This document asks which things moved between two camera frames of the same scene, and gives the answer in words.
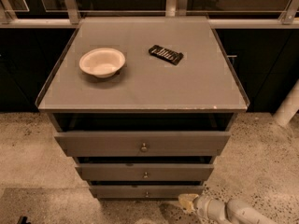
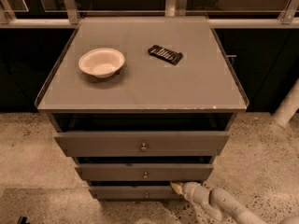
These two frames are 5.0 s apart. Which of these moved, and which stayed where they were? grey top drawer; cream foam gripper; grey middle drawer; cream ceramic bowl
Moved: cream foam gripper
Stayed: grey top drawer; cream ceramic bowl; grey middle drawer
